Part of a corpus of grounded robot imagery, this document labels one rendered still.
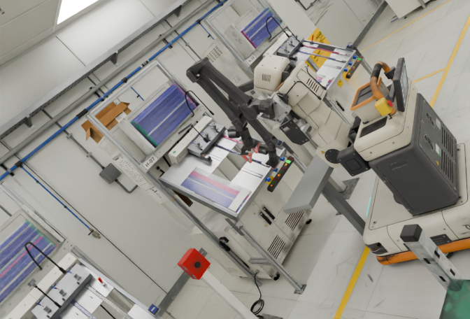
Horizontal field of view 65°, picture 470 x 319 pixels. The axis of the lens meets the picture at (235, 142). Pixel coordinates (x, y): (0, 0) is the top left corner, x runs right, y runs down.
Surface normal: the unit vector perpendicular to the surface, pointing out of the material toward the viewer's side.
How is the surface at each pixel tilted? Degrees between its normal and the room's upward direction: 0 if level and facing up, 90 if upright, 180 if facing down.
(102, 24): 90
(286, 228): 90
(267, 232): 90
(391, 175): 90
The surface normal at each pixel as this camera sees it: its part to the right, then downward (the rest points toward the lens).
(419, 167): -0.41, 0.57
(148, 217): 0.51, -0.26
